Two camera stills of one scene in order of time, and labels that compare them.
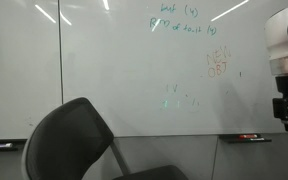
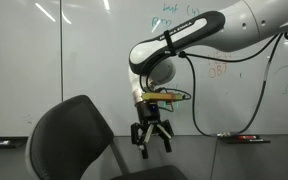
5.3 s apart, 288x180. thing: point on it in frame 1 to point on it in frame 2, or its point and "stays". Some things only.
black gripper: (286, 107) to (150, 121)
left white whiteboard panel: (23, 72) stays
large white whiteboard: (171, 67) stays
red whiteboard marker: (248, 136) stays
